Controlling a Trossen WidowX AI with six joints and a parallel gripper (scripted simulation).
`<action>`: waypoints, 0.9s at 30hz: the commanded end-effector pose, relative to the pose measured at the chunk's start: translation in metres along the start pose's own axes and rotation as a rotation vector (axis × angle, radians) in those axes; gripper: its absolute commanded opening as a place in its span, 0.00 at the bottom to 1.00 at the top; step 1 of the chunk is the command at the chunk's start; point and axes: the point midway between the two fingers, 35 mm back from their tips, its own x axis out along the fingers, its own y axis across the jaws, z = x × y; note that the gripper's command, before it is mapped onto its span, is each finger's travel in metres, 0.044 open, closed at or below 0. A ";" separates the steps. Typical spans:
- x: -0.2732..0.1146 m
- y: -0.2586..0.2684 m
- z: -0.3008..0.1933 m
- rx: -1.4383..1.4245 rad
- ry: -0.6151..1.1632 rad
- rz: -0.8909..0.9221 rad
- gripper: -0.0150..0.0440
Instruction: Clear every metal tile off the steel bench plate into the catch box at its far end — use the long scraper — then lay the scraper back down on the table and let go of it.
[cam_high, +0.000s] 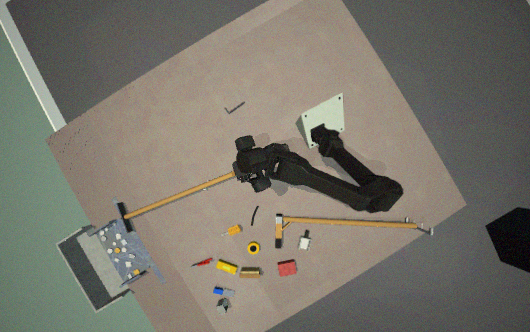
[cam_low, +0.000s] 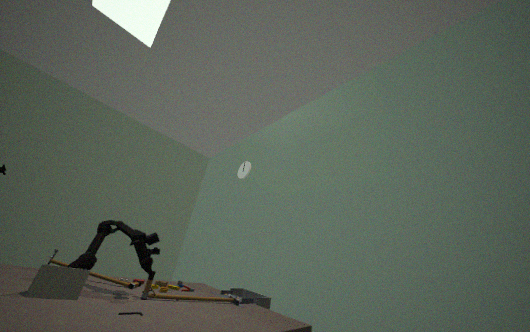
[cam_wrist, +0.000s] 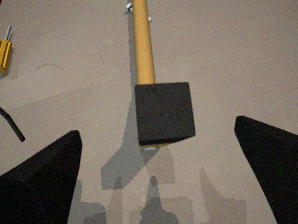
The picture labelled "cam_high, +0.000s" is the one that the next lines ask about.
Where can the long-handled scraper with wooden pole and dark square blade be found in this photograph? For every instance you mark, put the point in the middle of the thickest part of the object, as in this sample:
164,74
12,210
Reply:
125,217

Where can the yellow-handled screwdriver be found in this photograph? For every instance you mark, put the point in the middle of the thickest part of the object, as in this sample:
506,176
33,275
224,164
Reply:
233,230

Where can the red square block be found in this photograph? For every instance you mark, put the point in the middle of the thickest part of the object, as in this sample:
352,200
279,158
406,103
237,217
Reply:
287,267

